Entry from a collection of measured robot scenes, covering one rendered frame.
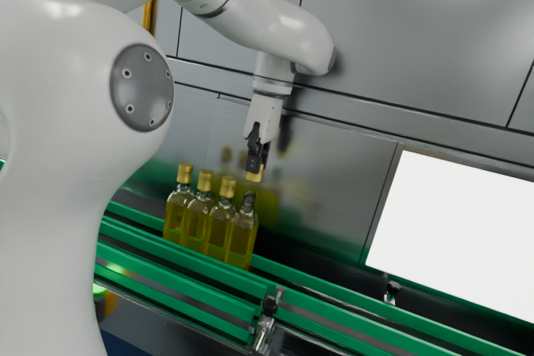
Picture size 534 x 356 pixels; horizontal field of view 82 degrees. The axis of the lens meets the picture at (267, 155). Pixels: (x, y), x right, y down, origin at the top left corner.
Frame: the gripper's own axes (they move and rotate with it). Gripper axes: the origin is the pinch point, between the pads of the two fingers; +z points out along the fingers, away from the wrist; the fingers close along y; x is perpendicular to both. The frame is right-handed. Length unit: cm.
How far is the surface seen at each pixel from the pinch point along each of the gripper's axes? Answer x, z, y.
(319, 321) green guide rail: 22.6, 30.2, 3.8
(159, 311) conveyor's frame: -10.5, 34.3, 15.4
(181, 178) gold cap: -17.3, 8.8, 2.0
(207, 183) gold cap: -10.4, 8.2, 1.7
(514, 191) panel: 54, -6, -13
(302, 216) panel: 11.5, 14.9, -11.9
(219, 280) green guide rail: -1.3, 28.0, 6.5
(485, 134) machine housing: 44.5, -15.9, -13.0
